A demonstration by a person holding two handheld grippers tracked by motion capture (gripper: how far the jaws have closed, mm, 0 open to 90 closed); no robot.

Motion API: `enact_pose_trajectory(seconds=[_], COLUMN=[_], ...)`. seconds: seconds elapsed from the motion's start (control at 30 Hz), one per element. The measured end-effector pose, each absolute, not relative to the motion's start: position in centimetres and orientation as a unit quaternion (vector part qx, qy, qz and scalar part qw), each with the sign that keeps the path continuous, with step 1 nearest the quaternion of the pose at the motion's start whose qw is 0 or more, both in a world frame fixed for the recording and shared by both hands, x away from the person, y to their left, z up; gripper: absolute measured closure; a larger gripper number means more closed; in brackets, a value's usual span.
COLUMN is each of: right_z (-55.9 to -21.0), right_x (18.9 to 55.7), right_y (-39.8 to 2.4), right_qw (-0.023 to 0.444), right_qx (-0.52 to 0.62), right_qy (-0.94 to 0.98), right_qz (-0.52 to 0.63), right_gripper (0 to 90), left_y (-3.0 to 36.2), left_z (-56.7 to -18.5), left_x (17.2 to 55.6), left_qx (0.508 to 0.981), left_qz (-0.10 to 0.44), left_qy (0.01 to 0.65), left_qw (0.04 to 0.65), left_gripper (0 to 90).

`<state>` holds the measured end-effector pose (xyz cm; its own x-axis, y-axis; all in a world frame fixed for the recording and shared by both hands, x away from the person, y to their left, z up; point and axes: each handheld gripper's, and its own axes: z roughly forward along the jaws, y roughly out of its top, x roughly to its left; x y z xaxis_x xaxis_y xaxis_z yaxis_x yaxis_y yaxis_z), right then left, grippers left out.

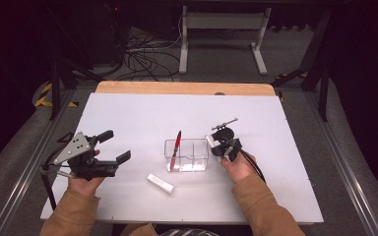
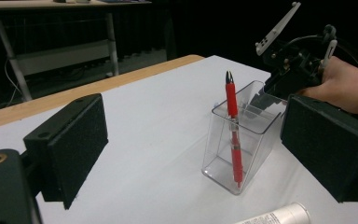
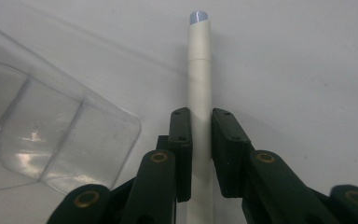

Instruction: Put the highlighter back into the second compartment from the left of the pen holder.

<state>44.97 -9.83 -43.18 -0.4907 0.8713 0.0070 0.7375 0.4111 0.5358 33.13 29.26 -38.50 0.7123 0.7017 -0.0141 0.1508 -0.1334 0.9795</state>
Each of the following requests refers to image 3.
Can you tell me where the long white pen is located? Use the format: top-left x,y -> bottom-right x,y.
186,10 -> 214,224

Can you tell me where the clear plastic organizer box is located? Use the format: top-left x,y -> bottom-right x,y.
0,18 -> 142,197

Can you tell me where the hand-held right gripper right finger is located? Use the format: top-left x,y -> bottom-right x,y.
211,107 -> 256,200

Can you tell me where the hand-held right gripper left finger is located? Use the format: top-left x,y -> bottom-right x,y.
156,106 -> 194,203

